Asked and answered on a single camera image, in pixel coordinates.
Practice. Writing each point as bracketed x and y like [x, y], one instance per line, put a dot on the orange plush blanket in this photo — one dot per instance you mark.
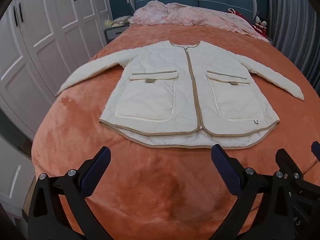
[150, 192]

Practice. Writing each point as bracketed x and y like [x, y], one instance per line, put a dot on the grey blue curtain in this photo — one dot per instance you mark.
[292, 30]

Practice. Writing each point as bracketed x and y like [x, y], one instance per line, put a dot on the plush toy pair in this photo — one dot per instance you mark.
[261, 22]

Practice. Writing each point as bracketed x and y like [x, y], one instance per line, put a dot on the pink lace quilt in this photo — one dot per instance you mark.
[195, 16]

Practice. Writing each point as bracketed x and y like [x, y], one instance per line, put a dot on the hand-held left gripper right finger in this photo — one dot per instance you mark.
[225, 170]

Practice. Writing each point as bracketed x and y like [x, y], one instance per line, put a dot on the grey nightstand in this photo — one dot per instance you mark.
[112, 33]

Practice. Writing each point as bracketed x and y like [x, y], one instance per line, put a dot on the beige cloth bundle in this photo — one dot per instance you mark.
[118, 22]

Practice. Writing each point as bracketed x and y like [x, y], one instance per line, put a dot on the cream quilted jacket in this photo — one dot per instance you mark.
[155, 100]

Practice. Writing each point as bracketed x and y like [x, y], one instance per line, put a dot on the white low cabinet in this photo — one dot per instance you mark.
[12, 170]

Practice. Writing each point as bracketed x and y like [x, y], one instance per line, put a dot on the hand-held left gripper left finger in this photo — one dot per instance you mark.
[96, 172]

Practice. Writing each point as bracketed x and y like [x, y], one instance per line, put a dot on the white panelled wardrobe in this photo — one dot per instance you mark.
[37, 30]

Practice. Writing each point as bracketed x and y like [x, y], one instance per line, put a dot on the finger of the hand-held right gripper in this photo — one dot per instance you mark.
[287, 161]
[315, 150]

